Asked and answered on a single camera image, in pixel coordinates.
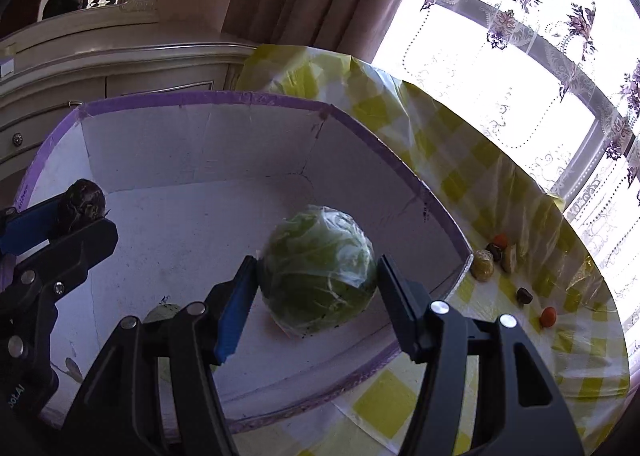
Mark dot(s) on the yellow round fruit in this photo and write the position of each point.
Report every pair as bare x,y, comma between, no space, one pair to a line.
482,265

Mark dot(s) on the cream carved dresser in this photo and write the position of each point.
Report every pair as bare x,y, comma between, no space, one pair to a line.
125,66

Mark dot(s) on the grey window frame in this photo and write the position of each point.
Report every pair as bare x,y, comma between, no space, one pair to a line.
582,156

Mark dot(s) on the yellow checked tablecloth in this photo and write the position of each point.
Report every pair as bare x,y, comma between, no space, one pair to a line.
450,136

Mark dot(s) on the plastic-wrapped green cabbage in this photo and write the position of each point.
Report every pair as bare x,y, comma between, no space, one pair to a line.
320,271

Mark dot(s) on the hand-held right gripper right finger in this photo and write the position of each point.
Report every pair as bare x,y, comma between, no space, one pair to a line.
400,306

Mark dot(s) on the white cardboard box purple tape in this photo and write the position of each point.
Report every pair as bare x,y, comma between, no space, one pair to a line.
200,216

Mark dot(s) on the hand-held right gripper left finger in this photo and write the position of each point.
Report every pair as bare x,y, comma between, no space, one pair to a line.
235,316

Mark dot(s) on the pale wrapped cabbage half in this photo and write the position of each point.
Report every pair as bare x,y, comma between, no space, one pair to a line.
162,312

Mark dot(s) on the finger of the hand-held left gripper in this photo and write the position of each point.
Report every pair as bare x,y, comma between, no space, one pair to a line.
30,228
80,246

